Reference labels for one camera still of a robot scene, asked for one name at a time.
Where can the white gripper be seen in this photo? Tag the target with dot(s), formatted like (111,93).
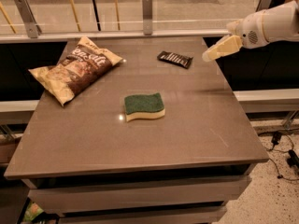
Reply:
(249,32)

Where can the black rxbar chocolate bar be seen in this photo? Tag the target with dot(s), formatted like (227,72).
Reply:
(175,59)

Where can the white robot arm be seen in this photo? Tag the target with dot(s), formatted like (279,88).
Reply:
(280,23)

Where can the green and yellow sponge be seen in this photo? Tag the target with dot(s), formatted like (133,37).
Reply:
(144,106)

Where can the brown sea salt chip bag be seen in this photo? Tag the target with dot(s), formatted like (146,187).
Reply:
(77,71)

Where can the green packet under table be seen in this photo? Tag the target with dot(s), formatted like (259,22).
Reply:
(32,211)

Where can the right metal railing bracket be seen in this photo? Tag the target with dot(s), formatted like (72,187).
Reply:
(263,4)

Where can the metal railing bracket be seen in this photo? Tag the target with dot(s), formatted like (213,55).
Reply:
(147,16)
(263,4)
(32,28)

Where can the middle metal railing bracket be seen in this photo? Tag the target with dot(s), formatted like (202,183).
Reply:
(147,16)

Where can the left metal railing bracket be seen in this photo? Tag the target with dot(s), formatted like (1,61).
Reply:
(32,28)

